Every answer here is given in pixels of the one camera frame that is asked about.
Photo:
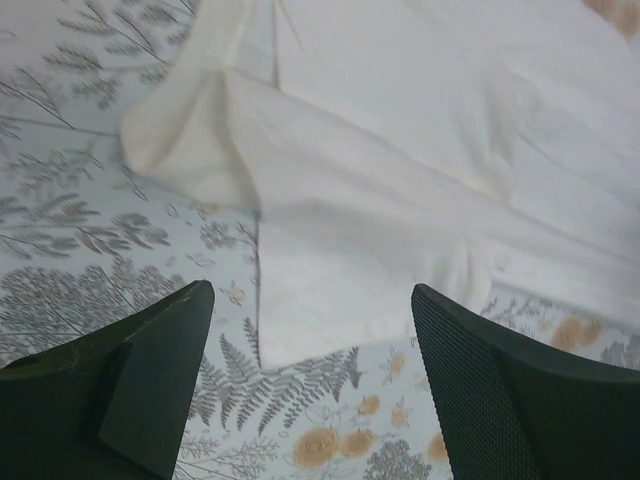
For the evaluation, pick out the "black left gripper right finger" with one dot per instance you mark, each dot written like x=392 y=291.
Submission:
x=510 y=407

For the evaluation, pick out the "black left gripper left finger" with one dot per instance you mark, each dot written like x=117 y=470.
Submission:
x=112 y=404

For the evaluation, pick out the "white t-shirt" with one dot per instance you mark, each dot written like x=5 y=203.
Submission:
x=459 y=144

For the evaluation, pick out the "floral patterned table mat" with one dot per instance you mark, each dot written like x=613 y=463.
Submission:
x=86 y=241

